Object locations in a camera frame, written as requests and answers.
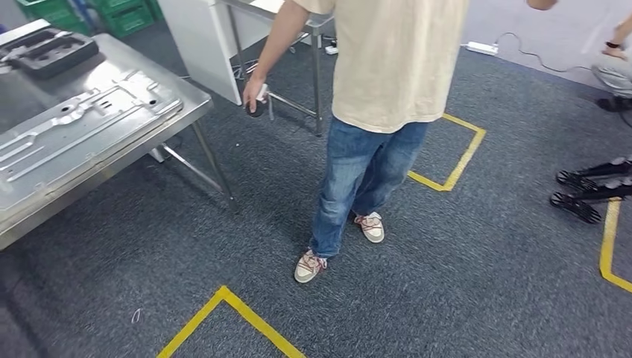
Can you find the person's right hand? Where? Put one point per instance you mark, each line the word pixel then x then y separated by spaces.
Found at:
pixel 253 96

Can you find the handheld controller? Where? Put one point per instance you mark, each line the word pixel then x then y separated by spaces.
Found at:
pixel 260 109

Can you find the person's right forearm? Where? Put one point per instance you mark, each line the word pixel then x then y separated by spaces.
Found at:
pixel 276 44

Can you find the stainless steel table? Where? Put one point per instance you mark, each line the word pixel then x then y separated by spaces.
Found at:
pixel 316 74
pixel 123 64

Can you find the white desk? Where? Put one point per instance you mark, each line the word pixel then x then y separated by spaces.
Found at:
pixel 197 39

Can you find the person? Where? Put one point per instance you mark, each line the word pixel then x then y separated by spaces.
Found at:
pixel 614 74
pixel 395 59

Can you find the green plastic crate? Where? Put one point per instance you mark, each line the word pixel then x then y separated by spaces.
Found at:
pixel 128 17
pixel 54 12

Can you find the stamped sheet metal panel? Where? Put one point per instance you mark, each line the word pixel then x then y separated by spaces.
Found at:
pixel 74 133

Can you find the black foam case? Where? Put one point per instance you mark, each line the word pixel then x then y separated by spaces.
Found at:
pixel 74 54

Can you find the white power strip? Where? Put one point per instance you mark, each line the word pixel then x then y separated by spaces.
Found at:
pixel 481 48

